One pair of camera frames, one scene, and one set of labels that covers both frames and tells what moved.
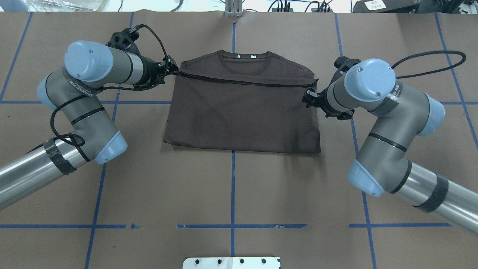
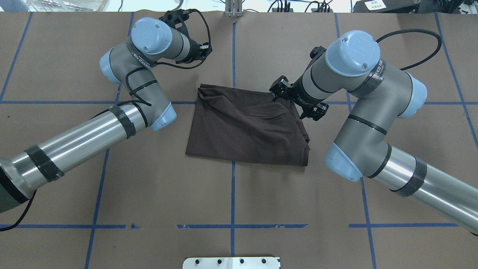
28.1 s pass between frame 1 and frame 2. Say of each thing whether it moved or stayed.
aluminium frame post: stayed
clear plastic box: stayed
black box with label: stayed
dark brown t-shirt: moved
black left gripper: moved
